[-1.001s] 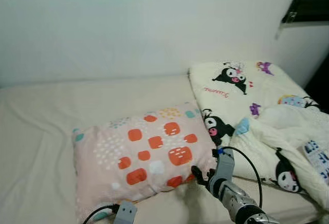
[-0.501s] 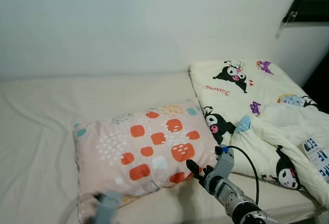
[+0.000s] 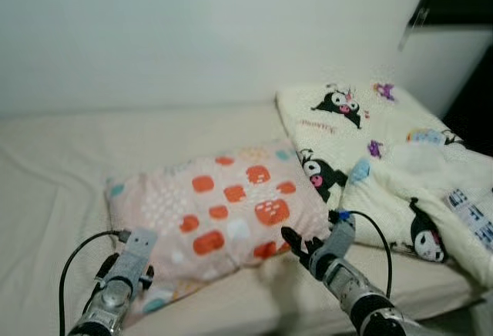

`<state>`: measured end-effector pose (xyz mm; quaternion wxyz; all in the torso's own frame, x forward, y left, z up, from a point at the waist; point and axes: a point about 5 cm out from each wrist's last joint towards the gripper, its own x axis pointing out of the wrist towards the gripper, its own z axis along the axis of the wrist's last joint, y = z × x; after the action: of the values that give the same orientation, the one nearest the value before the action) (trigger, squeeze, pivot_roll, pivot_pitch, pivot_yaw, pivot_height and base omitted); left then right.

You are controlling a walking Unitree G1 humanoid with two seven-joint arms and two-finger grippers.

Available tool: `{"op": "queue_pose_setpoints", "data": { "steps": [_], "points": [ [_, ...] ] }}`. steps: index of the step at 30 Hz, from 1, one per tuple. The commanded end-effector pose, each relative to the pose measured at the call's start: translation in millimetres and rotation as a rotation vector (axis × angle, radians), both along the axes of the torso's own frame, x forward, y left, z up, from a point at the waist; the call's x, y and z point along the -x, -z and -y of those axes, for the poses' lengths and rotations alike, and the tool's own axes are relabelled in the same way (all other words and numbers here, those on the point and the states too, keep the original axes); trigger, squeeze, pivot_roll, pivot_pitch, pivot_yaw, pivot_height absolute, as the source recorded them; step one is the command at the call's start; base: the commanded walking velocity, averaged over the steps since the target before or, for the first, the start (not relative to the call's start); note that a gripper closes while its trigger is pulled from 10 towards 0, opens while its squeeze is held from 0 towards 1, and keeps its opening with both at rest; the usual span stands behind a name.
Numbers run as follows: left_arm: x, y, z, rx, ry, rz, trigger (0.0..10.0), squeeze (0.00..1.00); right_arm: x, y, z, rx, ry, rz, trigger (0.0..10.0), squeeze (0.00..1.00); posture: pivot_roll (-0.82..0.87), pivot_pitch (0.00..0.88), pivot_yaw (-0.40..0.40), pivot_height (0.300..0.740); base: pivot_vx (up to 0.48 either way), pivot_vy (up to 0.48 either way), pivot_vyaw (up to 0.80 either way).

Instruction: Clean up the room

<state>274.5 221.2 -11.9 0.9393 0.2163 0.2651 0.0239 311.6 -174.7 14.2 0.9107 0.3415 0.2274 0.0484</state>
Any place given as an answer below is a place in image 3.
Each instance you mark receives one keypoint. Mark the pink pillow with orange spots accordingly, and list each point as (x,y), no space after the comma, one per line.
(231,197)

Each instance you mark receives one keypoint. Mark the white bed sheet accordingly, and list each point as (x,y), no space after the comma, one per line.
(62,166)

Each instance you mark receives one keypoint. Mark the cream cartoon print quilt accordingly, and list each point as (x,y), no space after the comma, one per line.
(362,128)

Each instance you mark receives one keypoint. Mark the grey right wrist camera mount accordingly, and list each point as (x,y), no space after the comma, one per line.
(343,236)

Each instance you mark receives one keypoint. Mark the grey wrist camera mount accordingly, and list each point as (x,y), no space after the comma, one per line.
(343,236)
(135,253)

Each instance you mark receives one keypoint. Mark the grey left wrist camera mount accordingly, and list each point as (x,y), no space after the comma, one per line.
(135,253)

